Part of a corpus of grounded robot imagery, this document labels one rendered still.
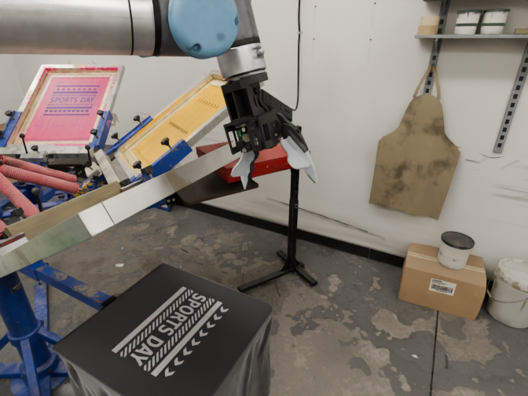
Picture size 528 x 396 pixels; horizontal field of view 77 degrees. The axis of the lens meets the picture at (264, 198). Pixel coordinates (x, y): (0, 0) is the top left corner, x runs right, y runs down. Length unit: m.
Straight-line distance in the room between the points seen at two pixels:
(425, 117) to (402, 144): 0.23
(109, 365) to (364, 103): 2.22
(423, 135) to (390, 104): 0.31
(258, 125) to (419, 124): 2.07
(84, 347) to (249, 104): 0.86
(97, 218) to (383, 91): 2.28
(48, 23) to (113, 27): 0.05
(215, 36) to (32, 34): 0.17
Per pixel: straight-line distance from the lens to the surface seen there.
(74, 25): 0.38
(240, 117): 0.54
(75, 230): 0.54
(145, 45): 0.40
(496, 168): 2.66
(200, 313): 1.13
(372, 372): 2.25
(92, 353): 1.12
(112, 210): 0.53
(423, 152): 2.55
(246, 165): 0.63
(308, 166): 0.57
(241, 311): 1.12
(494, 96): 2.55
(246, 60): 0.55
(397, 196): 2.70
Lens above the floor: 1.74
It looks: 26 degrees down
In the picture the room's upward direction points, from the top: straight up
